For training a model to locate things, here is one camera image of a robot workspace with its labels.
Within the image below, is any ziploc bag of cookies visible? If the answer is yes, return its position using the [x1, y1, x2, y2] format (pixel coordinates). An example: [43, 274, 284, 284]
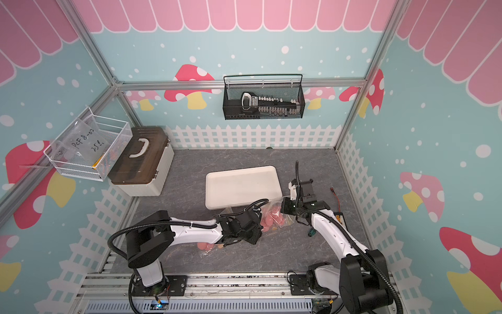
[197, 242, 224, 257]
[260, 199, 294, 232]

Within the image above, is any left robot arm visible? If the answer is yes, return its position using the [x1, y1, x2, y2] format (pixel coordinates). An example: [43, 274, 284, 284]
[107, 198, 269, 289]

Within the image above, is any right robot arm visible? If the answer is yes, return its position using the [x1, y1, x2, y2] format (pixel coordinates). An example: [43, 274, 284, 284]
[281, 161, 405, 313]

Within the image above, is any clear labelled plastic bag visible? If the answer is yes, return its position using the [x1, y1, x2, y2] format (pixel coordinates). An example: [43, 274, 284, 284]
[56, 118, 111, 168]

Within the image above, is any black connector board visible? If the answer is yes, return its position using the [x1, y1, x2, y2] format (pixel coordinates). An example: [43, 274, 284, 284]
[334, 212, 348, 231]

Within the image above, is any white rectangular tray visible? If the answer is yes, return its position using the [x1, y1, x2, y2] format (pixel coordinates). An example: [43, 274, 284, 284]
[205, 166, 282, 210]

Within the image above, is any socket set in basket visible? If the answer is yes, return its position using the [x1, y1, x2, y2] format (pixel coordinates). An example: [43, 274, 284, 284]
[239, 92, 303, 119]

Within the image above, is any white toolbox brown lid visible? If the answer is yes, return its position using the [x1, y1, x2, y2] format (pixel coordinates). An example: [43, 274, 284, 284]
[108, 126, 175, 197]

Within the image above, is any red black wire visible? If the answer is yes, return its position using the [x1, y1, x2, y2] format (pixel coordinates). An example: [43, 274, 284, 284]
[330, 187, 343, 215]

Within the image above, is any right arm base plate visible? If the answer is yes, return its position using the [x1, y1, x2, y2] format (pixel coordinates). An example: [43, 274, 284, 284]
[286, 272, 335, 296]

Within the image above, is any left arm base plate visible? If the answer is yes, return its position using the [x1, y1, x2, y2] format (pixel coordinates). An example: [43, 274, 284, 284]
[131, 275, 188, 297]

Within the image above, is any black wire mesh basket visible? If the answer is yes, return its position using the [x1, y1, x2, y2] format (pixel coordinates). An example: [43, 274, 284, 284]
[222, 74, 305, 120]

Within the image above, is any white wire basket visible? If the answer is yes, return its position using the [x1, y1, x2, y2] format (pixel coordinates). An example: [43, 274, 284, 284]
[44, 107, 133, 182]

